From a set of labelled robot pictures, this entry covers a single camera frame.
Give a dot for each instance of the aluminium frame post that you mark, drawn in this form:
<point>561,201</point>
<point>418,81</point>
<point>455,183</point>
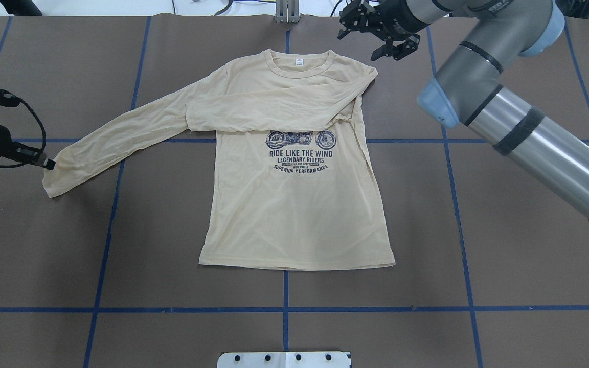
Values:
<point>287,11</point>

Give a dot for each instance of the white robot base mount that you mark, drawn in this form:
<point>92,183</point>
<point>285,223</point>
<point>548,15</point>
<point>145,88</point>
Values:
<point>285,359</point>

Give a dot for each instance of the cream long-sleeve printed shirt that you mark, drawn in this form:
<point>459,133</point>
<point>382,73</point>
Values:
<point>294,188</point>

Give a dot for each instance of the right silver-grey robot arm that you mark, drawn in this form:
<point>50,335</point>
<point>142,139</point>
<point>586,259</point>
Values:
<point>467,89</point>

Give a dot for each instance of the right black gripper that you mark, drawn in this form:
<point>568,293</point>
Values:
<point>395,18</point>

